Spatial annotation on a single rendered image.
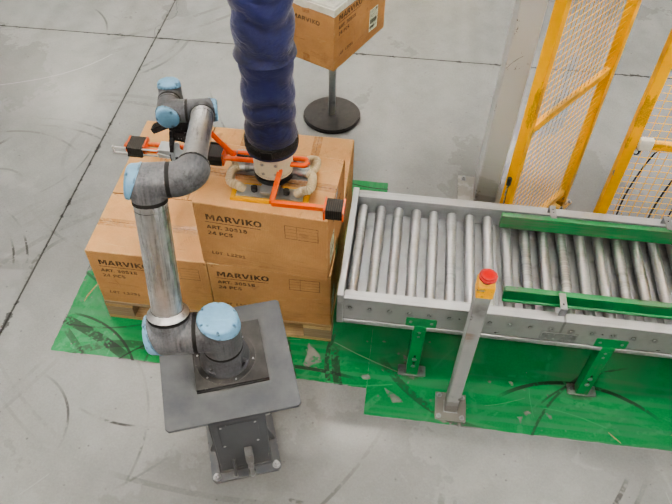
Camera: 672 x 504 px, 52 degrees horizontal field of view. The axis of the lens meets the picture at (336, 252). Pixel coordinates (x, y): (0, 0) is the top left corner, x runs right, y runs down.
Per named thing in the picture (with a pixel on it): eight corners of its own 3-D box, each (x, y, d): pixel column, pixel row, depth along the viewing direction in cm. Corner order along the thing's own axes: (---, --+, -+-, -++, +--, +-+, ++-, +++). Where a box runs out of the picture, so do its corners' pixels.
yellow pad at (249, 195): (311, 192, 299) (311, 183, 295) (307, 208, 293) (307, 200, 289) (234, 184, 302) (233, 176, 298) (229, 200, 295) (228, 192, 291)
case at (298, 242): (343, 219, 343) (345, 159, 313) (327, 281, 318) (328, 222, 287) (227, 202, 350) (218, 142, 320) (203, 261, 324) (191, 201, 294)
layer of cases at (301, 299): (352, 190, 414) (354, 139, 384) (330, 325, 350) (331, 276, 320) (159, 171, 423) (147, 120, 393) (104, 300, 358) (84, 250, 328)
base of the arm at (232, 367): (254, 372, 260) (253, 358, 252) (204, 384, 256) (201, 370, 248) (244, 331, 271) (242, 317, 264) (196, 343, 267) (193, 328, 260)
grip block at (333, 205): (346, 207, 279) (346, 198, 275) (343, 222, 273) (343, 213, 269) (325, 205, 279) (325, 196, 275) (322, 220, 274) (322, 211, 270)
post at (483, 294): (457, 401, 339) (495, 275, 263) (457, 414, 334) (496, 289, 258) (443, 400, 339) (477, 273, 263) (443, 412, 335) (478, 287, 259)
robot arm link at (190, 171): (205, 170, 210) (217, 90, 266) (164, 171, 209) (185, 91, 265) (209, 202, 216) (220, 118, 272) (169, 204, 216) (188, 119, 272)
